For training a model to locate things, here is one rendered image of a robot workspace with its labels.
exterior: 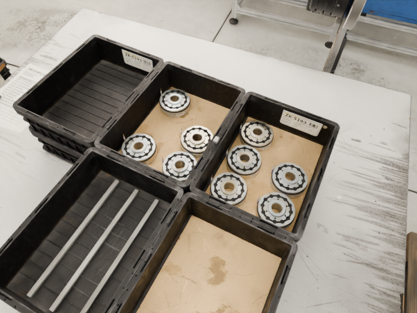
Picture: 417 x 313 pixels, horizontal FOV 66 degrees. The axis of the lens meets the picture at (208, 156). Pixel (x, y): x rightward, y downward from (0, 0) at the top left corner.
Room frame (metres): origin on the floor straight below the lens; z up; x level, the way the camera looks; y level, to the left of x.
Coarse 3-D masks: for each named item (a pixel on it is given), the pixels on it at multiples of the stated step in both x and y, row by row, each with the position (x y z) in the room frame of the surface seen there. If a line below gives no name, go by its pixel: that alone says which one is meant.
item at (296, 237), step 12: (264, 96) 0.71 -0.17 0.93; (240, 108) 0.67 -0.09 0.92; (288, 108) 0.67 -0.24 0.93; (324, 120) 0.63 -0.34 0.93; (336, 132) 0.58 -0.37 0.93; (216, 144) 0.52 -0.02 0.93; (324, 156) 0.50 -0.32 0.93; (204, 168) 0.44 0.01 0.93; (324, 168) 0.46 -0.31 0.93; (192, 180) 0.40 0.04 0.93; (192, 192) 0.37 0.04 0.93; (204, 192) 0.37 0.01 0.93; (312, 192) 0.39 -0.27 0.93; (228, 204) 0.34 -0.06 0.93; (312, 204) 0.35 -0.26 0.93; (252, 216) 0.31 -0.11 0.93; (300, 228) 0.29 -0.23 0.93
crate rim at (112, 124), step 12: (156, 72) 0.80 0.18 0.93; (192, 72) 0.81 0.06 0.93; (144, 84) 0.74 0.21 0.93; (228, 84) 0.76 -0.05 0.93; (240, 96) 0.71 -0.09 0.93; (228, 120) 0.61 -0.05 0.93; (108, 132) 0.55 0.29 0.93; (216, 132) 0.56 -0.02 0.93; (96, 144) 0.50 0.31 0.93; (120, 156) 0.47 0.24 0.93; (204, 156) 0.48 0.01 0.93; (144, 168) 0.43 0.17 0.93; (168, 180) 0.40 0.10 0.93
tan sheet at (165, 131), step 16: (192, 96) 0.80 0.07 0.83; (160, 112) 0.72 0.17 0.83; (192, 112) 0.72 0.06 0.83; (208, 112) 0.72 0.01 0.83; (224, 112) 0.73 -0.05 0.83; (144, 128) 0.65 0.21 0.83; (160, 128) 0.65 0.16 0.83; (176, 128) 0.65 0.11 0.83; (208, 128) 0.66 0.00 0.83; (160, 144) 0.58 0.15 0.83; (176, 144) 0.59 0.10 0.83; (160, 160) 0.52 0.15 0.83
